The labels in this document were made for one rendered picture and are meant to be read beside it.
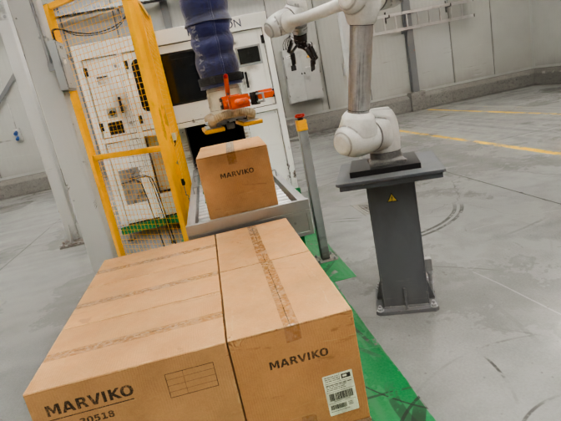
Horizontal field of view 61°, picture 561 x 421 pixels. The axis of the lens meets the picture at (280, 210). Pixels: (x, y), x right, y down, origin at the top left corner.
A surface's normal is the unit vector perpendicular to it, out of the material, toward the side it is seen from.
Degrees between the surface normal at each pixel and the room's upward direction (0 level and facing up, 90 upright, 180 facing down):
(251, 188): 90
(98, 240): 90
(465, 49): 90
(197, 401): 90
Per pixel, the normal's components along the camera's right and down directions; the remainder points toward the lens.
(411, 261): -0.18, 0.29
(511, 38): 0.17, 0.22
